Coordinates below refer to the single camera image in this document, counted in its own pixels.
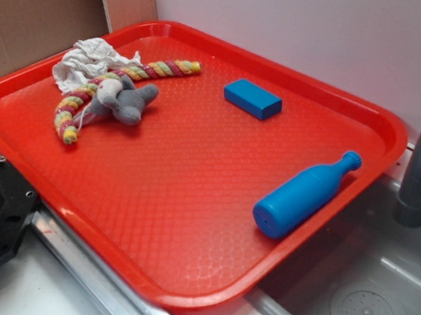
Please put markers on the red plastic tray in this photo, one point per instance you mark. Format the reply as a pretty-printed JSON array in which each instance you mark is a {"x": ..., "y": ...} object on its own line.
[{"x": 168, "y": 203}]

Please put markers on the blue rectangular block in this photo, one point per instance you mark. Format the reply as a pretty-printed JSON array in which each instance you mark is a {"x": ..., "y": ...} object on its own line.
[{"x": 253, "y": 99}]

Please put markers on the blue plastic bottle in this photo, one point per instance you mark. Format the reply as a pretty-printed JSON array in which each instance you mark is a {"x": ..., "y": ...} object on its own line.
[{"x": 285, "y": 208}]

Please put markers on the grey plush elephant toy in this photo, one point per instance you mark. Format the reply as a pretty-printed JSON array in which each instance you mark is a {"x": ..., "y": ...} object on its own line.
[{"x": 118, "y": 98}]

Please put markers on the crumpled white cloth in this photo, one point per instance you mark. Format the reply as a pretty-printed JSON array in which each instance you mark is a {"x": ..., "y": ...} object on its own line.
[{"x": 86, "y": 60}]

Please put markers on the grey plastic sink basin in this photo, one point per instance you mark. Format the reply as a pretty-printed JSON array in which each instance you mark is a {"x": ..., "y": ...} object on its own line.
[{"x": 362, "y": 262}]

